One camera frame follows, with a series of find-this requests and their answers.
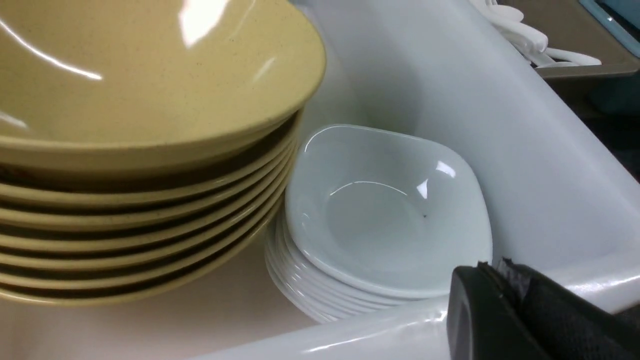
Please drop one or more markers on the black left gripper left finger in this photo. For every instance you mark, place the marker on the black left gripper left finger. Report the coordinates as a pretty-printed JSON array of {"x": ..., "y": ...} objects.
[{"x": 481, "y": 322}]

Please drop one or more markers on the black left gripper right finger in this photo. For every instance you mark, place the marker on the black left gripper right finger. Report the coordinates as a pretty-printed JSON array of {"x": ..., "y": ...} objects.
[{"x": 565, "y": 325}]

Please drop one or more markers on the teal plastic bin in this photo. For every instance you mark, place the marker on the teal plastic bin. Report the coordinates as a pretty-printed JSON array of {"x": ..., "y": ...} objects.
[{"x": 621, "y": 18}]

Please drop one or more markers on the olive plastic bin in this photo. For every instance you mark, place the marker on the olive plastic bin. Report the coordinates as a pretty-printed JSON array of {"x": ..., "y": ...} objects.
[{"x": 571, "y": 27}]

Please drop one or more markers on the white spoons pile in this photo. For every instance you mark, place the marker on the white spoons pile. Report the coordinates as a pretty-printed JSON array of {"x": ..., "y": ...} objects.
[{"x": 531, "y": 43}]

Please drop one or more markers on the white plastic tub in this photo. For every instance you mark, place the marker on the white plastic tub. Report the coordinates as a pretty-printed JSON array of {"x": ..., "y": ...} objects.
[{"x": 558, "y": 201}]

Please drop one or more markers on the stack of yellow bowls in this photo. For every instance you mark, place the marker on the stack of yellow bowls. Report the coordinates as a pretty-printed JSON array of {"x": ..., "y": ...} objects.
[{"x": 69, "y": 248}]

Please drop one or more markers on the stack of white dishes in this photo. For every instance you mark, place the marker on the stack of white dishes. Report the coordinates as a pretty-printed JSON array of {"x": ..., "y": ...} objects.
[{"x": 375, "y": 219}]

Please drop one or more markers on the yellow noodle bowl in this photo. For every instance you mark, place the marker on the yellow noodle bowl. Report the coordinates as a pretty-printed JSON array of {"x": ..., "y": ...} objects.
[{"x": 136, "y": 86}]

